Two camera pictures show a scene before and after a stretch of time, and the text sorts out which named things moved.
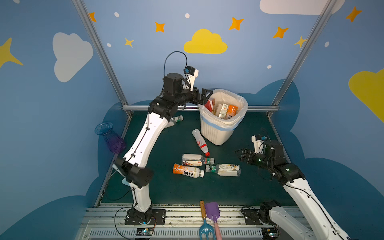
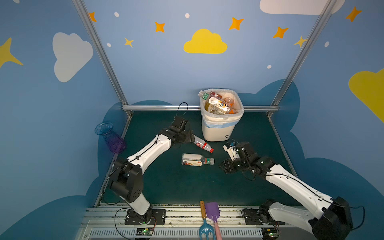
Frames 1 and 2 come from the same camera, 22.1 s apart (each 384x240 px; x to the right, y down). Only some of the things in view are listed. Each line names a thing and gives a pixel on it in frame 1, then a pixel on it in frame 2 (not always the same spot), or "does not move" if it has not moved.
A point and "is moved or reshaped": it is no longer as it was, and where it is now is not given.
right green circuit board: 270,233 does not move
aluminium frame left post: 103,54 does not move
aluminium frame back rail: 196,107 does not move
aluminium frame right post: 302,56 does not move
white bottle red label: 201,141 is moved or reshaped
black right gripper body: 249,155 to 233,163
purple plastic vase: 116,144 does not move
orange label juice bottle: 190,171 to 230,101
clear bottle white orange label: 196,160 does not move
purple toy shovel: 213,212 does not move
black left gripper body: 199,96 to 187,136
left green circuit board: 144,231 does not move
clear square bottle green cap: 231,170 to 214,105
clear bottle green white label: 173,120 is moved or reshaped
